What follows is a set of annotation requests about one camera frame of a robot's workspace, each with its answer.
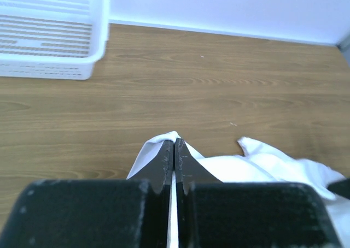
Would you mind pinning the white t shirt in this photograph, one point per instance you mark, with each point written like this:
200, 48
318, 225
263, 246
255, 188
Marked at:
262, 162

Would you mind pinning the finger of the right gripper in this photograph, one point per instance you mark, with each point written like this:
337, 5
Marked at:
341, 188

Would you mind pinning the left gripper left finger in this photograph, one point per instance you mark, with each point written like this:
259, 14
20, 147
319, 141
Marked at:
95, 213

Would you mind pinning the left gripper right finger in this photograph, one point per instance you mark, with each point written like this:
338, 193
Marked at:
211, 213

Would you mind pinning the white plastic basket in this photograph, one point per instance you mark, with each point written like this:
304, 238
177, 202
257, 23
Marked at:
53, 39

